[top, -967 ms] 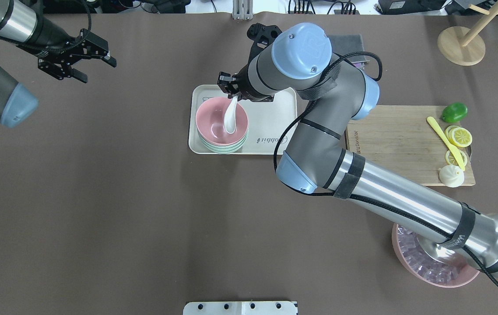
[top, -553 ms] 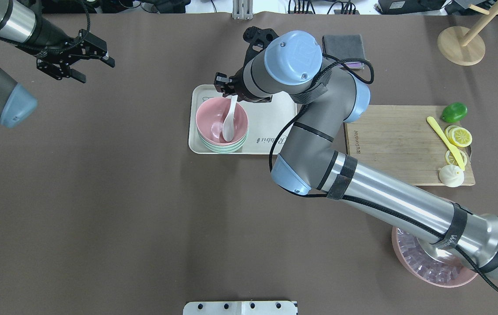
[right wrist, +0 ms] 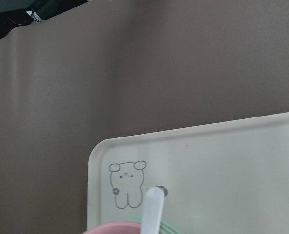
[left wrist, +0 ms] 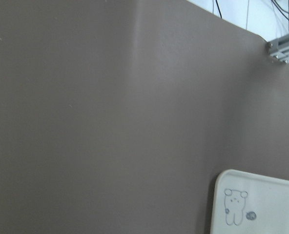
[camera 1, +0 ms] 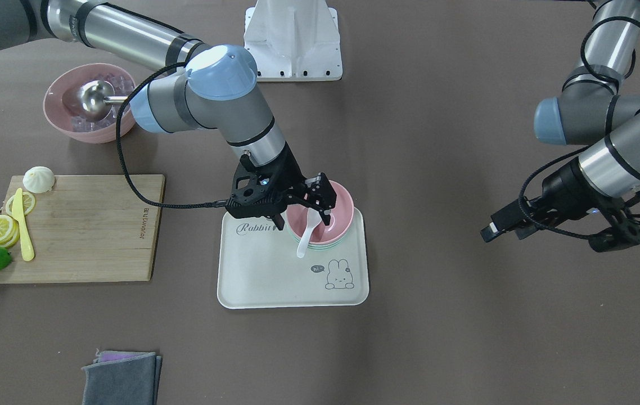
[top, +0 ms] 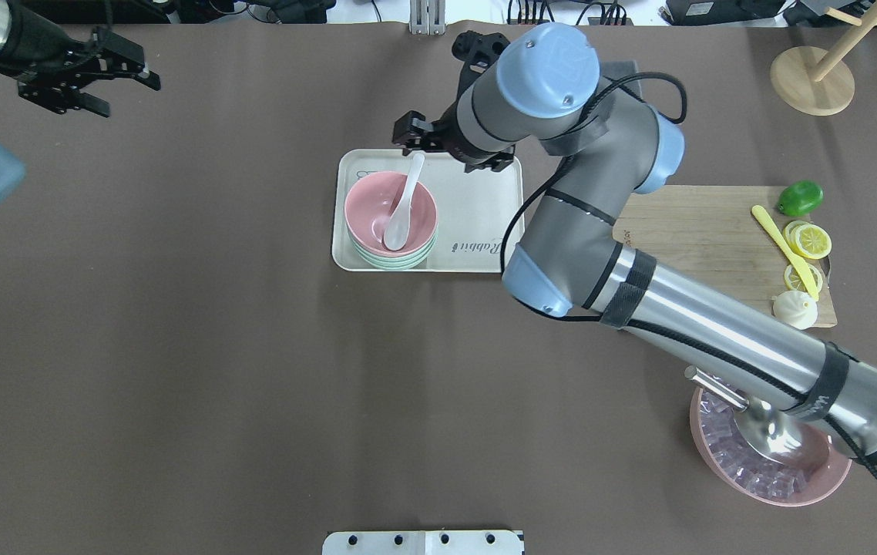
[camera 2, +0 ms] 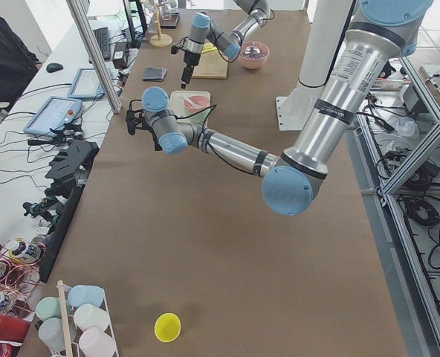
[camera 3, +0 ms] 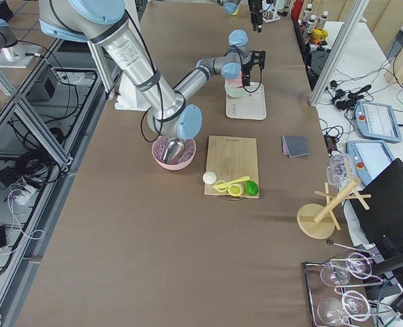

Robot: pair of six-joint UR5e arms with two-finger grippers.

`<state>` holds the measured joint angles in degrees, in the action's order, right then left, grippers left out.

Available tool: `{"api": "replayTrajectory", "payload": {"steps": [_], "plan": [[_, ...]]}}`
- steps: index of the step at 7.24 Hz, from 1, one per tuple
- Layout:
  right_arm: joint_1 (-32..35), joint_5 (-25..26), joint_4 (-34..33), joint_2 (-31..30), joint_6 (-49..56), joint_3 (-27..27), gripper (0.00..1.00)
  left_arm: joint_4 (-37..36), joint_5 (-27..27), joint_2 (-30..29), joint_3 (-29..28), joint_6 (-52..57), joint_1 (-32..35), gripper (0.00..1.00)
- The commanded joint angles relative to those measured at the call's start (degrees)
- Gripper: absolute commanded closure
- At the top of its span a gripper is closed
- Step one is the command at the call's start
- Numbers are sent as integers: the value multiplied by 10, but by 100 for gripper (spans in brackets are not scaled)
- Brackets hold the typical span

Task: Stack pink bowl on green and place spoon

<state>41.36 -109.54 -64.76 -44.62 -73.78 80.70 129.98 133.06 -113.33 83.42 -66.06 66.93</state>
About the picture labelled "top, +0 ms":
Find grey folded cloth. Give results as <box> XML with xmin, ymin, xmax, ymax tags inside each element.
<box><xmin>600</xmin><ymin>60</ymin><xmax>643</xmax><ymax>99</ymax></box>

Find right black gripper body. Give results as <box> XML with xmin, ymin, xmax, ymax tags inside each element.
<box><xmin>408</xmin><ymin>31</ymin><xmax>515</xmax><ymax>173</ymax></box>

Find white ceramic spoon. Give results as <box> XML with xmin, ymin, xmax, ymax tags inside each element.
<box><xmin>383</xmin><ymin>151</ymin><xmax>425</xmax><ymax>251</ymax></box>

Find white rabbit tray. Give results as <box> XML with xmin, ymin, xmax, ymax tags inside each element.
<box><xmin>331</xmin><ymin>149</ymin><xmax>526</xmax><ymax>273</ymax></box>

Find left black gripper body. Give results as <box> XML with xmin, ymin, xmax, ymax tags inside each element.
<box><xmin>17</xmin><ymin>27</ymin><xmax>147</xmax><ymax>117</ymax></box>

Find large pink ice bowl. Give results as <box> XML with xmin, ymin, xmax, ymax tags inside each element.
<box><xmin>689</xmin><ymin>387</ymin><xmax>853</xmax><ymax>508</ymax></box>

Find lemon slice stack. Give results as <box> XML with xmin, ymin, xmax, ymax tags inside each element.
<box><xmin>781</xmin><ymin>220</ymin><xmax>832</xmax><ymax>260</ymax></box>

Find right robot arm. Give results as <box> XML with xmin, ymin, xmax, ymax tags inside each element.
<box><xmin>393</xmin><ymin>22</ymin><xmax>877</xmax><ymax>478</ymax></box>

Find single lemon slice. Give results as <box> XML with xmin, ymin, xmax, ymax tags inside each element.
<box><xmin>783</xmin><ymin>264</ymin><xmax>825</xmax><ymax>294</ymax></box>

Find metal ice scoop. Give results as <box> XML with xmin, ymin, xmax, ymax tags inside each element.
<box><xmin>684</xmin><ymin>365</ymin><xmax>830</xmax><ymax>472</ymax></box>

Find bamboo cutting board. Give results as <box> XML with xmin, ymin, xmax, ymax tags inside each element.
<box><xmin>613</xmin><ymin>183</ymin><xmax>838</xmax><ymax>328</ymax></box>

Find green lime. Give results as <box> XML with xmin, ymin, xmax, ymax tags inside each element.
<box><xmin>775</xmin><ymin>180</ymin><xmax>824</xmax><ymax>217</ymax></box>

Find green bowl stack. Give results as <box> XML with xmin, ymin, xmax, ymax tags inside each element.
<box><xmin>350</xmin><ymin>235</ymin><xmax>435</xmax><ymax>271</ymax></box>

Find small pink bowl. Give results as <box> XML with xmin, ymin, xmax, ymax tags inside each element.
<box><xmin>344</xmin><ymin>171</ymin><xmax>438</xmax><ymax>257</ymax></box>

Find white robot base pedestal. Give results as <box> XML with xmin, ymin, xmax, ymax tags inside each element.
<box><xmin>321</xmin><ymin>530</ymin><xmax>526</xmax><ymax>554</ymax></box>

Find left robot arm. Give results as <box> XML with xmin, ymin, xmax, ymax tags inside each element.
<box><xmin>0</xmin><ymin>1</ymin><xmax>161</xmax><ymax>203</ymax></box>

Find yellow plastic knife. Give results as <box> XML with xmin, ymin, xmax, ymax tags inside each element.
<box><xmin>750</xmin><ymin>204</ymin><xmax>820</xmax><ymax>301</ymax></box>

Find wooden cup tree stand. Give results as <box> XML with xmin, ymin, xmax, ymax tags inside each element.
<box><xmin>770</xmin><ymin>1</ymin><xmax>877</xmax><ymax>116</ymax></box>

